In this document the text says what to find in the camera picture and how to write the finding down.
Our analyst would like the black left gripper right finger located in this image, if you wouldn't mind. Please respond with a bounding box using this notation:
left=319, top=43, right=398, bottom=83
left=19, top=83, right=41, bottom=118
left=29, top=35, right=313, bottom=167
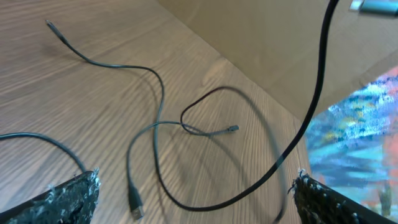
left=289, top=169, right=395, bottom=224

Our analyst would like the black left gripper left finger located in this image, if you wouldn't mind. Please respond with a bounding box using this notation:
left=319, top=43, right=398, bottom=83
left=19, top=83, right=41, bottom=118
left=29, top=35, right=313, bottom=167
left=1, top=169, right=100, bottom=224

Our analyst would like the black thin charging cable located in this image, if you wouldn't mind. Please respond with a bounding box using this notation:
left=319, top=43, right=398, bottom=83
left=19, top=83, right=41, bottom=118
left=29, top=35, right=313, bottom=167
left=45, top=20, right=239, bottom=220

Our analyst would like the black USB cable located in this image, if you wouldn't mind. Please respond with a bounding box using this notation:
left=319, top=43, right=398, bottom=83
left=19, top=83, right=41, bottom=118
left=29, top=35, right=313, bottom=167
left=0, top=132, right=88, bottom=174

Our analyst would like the black braided cable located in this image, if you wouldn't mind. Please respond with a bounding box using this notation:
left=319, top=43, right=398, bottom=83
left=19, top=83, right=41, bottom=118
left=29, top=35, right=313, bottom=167
left=152, top=0, right=341, bottom=213

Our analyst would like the colourful patterned cloth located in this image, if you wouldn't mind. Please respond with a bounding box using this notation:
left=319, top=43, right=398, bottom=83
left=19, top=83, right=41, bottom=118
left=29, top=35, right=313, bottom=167
left=305, top=68, right=397, bottom=222

